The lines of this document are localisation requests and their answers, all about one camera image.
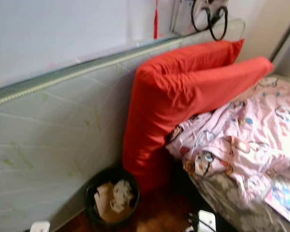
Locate colourful comic book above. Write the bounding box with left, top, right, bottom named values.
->
left=263, top=178, right=290, bottom=230

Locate pink cartoon print blanket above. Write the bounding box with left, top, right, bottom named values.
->
left=166, top=75, right=290, bottom=206

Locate bed with grey floral sheet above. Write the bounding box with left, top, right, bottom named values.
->
left=184, top=159, right=290, bottom=232

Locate crumpled white tissue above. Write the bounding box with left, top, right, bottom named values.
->
left=111, top=179, right=133, bottom=213

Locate black waste bin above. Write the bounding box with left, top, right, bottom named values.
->
left=85, top=167, right=141, bottom=227

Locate grey quilted mattress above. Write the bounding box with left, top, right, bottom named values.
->
left=0, top=18, right=246, bottom=232

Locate red tassel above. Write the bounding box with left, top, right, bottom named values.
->
left=153, top=0, right=160, bottom=40

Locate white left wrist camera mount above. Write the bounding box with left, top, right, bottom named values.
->
left=30, top=221, right=51, bottom=232

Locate black looped cable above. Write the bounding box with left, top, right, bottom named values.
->
left=191, top=0, right=229, bottom=42

